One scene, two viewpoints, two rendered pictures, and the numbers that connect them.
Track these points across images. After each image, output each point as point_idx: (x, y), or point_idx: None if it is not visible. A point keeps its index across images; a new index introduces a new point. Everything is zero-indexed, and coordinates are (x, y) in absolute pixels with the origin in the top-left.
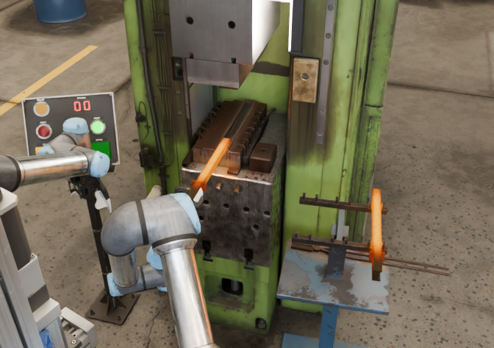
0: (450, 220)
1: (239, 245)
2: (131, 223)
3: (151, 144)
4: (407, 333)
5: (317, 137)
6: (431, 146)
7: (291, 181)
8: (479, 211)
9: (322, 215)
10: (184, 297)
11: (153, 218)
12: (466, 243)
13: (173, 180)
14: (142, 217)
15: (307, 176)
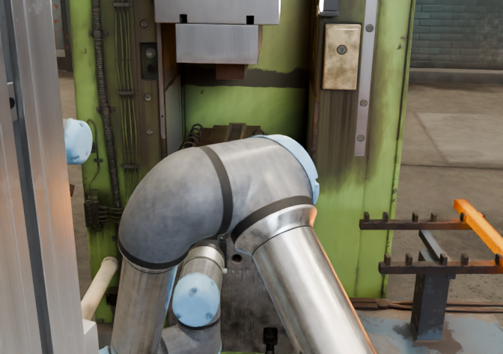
0: (468, 290)
1: (255, 323)
2: (201, 176)
3: (103, 188)
4: None
5: (357, 144)
6: (409, 217)
7: (318, 219)
8: (495, 277)
9: (362, 267)
10: (334, 316)
11: (240, 167)
12: (498, 313)
13: None
14: (221, 165)
15: (342, 207)
